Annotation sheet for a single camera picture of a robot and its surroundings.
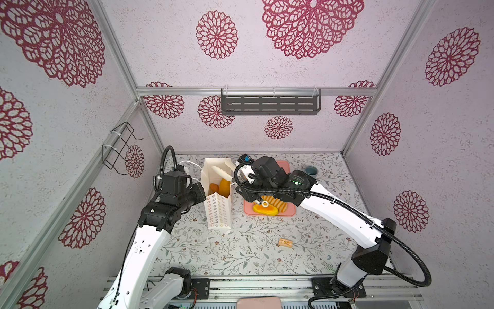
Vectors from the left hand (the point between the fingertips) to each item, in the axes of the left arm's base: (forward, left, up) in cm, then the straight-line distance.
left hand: (203, 192), depth 73 cm
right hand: (0, -14, +6) cm, 15 cm away
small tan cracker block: (-11, -34, -24) cm, 43 cm away
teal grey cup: (+27, -53, -21) cm, 63 cm away
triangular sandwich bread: (+12, -1, -15) cm, 19 cm away
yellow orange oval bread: (+3, -28, -21) cm, 35 cm away
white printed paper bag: (-2, -5, -9) cm, 11 cm away
